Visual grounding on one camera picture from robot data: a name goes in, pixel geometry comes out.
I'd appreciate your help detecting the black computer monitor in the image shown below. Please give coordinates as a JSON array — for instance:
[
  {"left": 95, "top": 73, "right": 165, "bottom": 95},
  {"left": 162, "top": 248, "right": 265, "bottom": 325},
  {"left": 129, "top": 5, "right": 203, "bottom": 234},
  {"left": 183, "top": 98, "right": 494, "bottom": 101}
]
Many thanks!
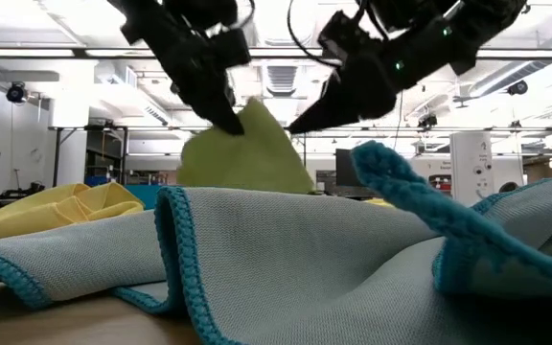
[{"left": 335, "top": 148, "right": 369, "bottom": 189}]

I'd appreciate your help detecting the lime green microfiber towel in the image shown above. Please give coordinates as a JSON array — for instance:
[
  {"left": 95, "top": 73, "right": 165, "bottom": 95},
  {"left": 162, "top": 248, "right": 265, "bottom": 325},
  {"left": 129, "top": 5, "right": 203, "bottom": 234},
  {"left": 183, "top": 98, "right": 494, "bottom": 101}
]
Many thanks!
[{"left": 175, "top": 97, "right": 315, "bottom": 196}]

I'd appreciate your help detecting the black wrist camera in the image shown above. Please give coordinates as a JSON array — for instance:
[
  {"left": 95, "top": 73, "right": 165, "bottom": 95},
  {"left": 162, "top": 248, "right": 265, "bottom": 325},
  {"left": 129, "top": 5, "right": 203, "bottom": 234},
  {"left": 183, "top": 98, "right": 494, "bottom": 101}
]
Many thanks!
[
  {"left": 210, "top": 27, "right": 253, "bottom": 69},
  {"left": 317, "top": 9, "right": 385, "bottom": 64}
]

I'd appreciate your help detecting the black metal rack frame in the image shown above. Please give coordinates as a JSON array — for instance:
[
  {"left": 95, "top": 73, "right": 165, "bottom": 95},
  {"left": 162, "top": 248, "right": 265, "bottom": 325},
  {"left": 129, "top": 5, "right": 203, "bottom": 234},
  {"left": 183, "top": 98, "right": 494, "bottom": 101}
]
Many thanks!
[{"left": 53, "top": 125, "right": 129, "bottom": 188}]

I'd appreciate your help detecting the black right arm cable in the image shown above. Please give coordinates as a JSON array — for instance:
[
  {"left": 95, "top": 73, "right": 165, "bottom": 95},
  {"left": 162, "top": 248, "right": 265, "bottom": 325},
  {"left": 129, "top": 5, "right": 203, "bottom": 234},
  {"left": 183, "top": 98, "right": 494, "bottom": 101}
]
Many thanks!
[{"left": 285, "top": 0, "right": 340, "bottom": 69}]

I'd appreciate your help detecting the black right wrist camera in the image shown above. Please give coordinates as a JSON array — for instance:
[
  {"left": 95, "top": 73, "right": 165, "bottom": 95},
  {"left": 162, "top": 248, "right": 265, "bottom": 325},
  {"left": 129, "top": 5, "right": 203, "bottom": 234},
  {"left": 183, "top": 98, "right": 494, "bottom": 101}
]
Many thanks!
[{"left": 317, "top": 9, "right": 385, "bottom": 64}]

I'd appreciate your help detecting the teal plastic bin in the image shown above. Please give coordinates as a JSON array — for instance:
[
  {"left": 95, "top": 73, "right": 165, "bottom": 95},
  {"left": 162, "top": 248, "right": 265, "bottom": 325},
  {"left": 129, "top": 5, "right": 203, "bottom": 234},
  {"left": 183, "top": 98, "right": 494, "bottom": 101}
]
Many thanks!
[{"left": 125, "top": 184, "right": 181, "bottom": 211}]

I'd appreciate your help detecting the yellow microfiber towel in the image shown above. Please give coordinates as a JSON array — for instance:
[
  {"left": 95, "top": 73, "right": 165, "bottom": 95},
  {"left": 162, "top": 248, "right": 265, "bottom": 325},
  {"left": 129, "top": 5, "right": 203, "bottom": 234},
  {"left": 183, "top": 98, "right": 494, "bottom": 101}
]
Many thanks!
[
  {"left": 0, "top": 181, "right": 146, "bottom": 242},
  {"left": 359, "top": 196, "right": 397, "bottom": 209}
]

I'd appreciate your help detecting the light blue teal-edged towel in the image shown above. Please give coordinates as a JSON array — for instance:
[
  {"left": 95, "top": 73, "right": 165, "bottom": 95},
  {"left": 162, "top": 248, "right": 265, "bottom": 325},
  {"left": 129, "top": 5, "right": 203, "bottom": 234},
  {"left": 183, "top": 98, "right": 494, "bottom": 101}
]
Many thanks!
[{"left": 0, "top": 139, "right": 552, "bottom": 345}]

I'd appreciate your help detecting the white pillar sign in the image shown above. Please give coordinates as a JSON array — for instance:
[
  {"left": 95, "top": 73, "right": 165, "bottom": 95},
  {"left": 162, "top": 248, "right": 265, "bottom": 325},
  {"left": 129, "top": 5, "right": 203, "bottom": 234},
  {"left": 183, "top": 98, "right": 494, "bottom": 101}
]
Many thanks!
[{"left": 449, "top": 131, "right": 495, "bottom": 207}]

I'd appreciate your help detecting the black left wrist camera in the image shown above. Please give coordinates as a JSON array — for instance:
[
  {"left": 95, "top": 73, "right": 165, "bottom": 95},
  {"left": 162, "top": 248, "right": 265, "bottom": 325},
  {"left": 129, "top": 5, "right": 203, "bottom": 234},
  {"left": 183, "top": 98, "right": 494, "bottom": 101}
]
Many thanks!
[{"left": 210, "top": 27, "right": 253, "bottom": 69}]

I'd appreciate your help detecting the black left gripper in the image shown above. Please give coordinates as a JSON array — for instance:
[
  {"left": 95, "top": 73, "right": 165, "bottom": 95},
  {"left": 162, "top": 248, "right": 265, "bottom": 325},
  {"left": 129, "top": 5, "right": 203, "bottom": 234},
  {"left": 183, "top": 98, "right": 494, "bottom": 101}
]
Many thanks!
[{"left": 120, "top": 7, "right": 246, "bottom": 136}]

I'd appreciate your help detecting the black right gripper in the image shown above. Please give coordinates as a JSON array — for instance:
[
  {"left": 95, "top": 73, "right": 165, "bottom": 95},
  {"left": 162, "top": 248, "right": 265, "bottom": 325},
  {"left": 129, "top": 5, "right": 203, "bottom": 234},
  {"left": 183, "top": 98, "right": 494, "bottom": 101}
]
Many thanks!
[{"left": 287, "top": 21, "right": 464, "bottom": 134}]

